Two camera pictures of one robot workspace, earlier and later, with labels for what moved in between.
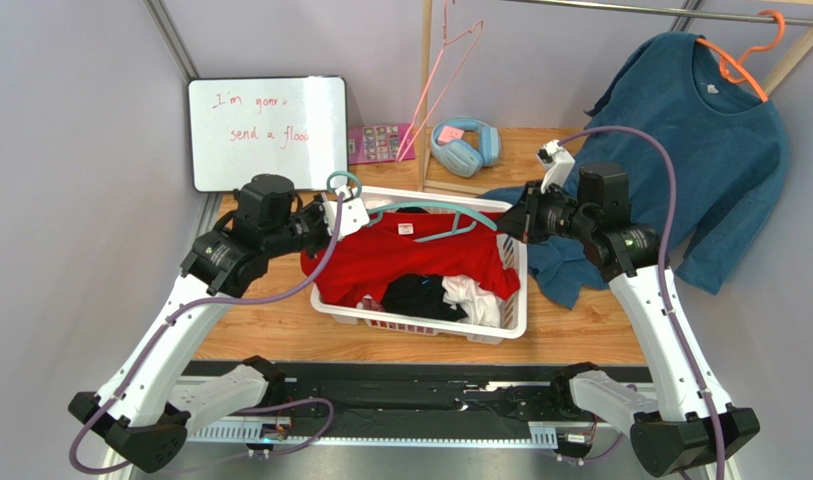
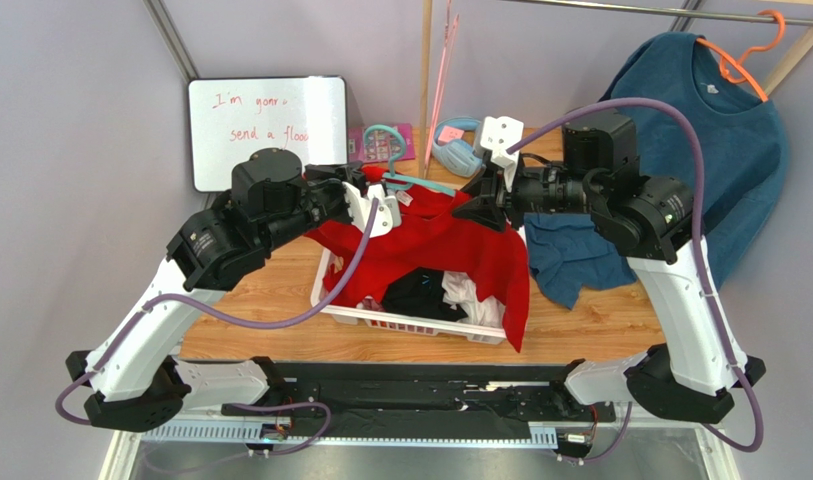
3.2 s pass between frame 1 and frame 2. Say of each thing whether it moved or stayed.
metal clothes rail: stayed
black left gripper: moved
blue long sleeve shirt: stayed
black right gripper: moved
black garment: stayed
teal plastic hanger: moved
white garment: stayed
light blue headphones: stayed
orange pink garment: stayed
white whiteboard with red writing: stayed
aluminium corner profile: stayed
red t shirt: moved
